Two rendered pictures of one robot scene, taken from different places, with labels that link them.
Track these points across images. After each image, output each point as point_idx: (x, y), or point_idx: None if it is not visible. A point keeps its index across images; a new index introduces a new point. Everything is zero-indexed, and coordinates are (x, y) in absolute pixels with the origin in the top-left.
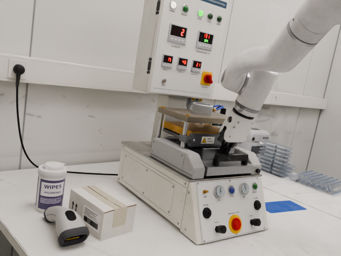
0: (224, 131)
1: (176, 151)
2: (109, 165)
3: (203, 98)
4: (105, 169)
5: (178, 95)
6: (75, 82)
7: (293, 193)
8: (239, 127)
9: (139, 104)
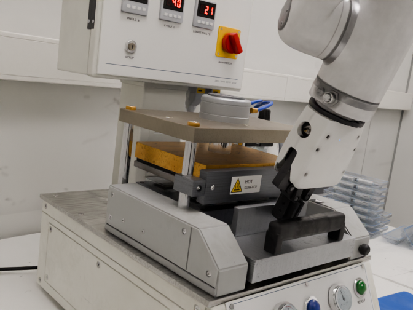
0: (291, 162)
1: (169, 219)
2: (26, 242)
3: (223, 88)
4: (15, 255)
5: (166, 80)
6: None
7: (404, 273)
8: (329, 149)
9: (88, 111)
